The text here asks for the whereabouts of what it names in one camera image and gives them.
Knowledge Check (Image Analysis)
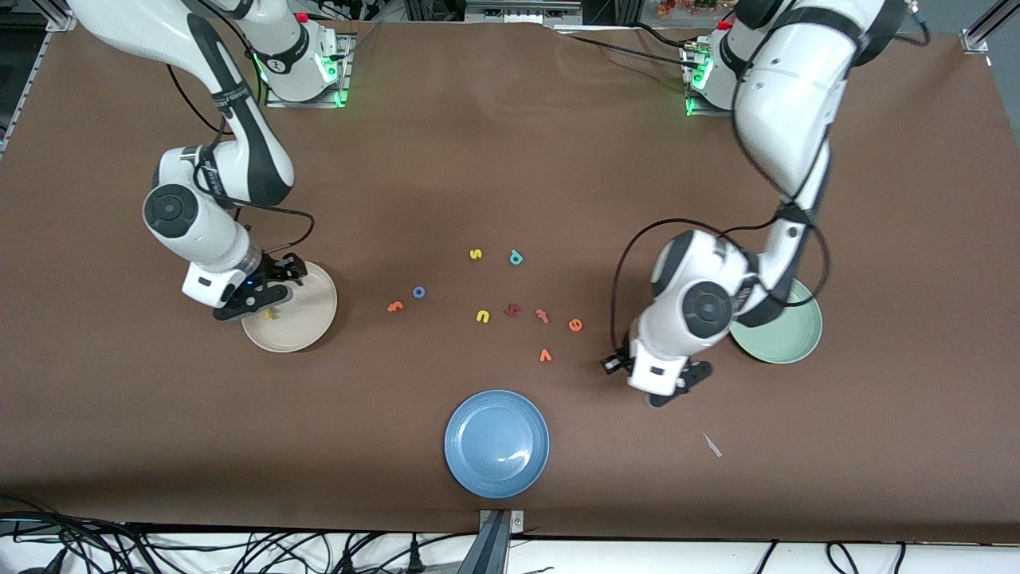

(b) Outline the brown table cover sheet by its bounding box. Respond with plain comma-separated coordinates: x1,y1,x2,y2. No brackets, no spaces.
0,14,1020,545

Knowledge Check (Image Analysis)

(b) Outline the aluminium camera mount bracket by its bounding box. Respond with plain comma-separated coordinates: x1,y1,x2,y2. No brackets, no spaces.
458,509,526,574

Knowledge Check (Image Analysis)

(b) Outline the green plate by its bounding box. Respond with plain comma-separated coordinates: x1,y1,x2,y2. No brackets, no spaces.
729,277,823,365

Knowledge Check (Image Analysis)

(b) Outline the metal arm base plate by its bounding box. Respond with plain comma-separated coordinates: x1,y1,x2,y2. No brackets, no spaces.
265,32,352,109
684,40,738,119

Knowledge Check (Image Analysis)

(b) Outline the grey metal box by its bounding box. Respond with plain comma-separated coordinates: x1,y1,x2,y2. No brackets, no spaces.
465,0,584,25

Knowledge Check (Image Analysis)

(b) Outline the blue plate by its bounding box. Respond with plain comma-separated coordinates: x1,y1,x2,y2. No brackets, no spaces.
444,389,551,500

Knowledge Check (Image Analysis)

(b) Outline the beige brown plate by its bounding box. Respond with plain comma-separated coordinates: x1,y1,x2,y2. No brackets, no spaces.
241,261,339,354

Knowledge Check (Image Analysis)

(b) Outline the black base cable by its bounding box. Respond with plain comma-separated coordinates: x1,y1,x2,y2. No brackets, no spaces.
558,22,706,73

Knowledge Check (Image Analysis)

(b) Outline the aluminium frame rail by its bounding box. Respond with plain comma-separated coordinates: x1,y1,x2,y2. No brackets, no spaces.
960,0,1020,55

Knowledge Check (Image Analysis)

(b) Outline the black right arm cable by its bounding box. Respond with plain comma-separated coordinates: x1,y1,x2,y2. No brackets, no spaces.
166,62,316,258

